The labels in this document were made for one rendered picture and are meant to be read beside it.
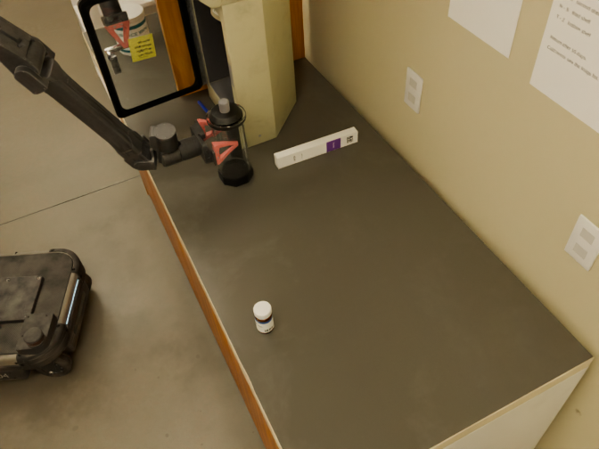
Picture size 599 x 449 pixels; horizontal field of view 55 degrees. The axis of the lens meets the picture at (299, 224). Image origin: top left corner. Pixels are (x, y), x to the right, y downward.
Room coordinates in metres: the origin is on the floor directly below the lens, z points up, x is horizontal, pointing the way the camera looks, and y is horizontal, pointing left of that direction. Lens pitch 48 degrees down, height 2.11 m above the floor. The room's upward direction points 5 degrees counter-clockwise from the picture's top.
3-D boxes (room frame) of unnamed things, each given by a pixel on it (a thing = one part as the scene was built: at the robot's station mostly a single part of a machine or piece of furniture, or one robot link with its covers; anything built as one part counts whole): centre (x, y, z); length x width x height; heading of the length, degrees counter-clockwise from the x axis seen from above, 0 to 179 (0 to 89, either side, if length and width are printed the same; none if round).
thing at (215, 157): (1.22, 0.20, 1.10); 0.09 x 0.07 x 0.07; 113
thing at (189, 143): (1.22, 0.28, 1.10); 0.10 x 0.07 x 0.07; 23
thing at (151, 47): (1.59, 0.42, 1.19); 0.30 x 0.01 x 0.40; 118
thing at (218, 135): (1.27, 0.18, 1.06); 0.11 x 0.11 x 0.21
